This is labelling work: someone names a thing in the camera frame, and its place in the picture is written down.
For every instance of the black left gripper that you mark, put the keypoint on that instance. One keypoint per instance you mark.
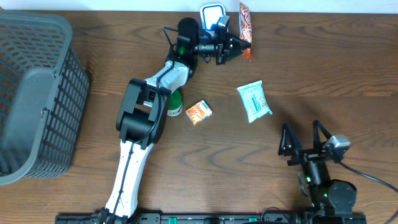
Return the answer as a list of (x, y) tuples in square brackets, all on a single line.
[(224, 51)]

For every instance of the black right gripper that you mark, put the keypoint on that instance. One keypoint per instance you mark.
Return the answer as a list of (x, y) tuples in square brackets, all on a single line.
[(306, 155)]

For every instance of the orange red snack bar packet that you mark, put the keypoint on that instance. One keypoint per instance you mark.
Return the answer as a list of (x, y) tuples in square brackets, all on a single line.
[(245, 26)]

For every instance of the mint green tissue pack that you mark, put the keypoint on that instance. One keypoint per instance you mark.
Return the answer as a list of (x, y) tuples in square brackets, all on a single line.
[(254, 100)]

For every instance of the orange small snack box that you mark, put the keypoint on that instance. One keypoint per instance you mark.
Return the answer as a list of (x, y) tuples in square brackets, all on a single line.
[(199, 111)]

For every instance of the green lidded white jar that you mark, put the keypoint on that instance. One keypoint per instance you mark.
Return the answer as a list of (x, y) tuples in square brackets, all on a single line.
[(175, 104)]

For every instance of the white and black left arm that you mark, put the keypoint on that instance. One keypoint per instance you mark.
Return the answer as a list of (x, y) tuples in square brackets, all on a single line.
[(143, 112)]

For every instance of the grey plastic mesh basket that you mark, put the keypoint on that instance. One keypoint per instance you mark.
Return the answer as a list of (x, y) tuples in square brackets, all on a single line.
[(44, 90)]

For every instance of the black mounting rail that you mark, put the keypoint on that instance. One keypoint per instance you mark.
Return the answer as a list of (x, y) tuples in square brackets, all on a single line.
[(156, 218)]

